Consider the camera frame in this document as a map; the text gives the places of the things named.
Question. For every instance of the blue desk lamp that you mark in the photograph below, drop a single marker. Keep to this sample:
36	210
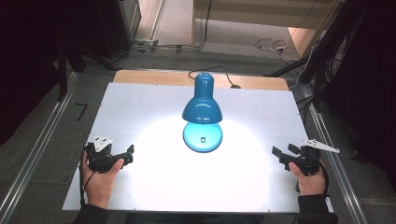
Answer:
202	107

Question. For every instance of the person's left hand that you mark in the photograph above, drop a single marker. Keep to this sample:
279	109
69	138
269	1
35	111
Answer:
99	185

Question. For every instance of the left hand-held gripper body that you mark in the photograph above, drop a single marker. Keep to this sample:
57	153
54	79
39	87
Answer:
101	158

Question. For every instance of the black metal stand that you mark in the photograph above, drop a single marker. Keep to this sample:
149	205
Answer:
63	67
323	56

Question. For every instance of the person's right hand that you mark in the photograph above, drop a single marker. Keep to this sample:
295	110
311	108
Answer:
309	185

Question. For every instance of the grey power strip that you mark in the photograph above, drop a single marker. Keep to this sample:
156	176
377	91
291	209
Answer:
146	43

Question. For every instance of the aluminium floor rail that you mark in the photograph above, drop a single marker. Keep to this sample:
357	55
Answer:
34	146
336	168

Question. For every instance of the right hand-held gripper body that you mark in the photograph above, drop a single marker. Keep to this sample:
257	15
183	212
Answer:
306	161

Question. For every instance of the dark cabinet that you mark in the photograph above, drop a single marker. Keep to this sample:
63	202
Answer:
120	25

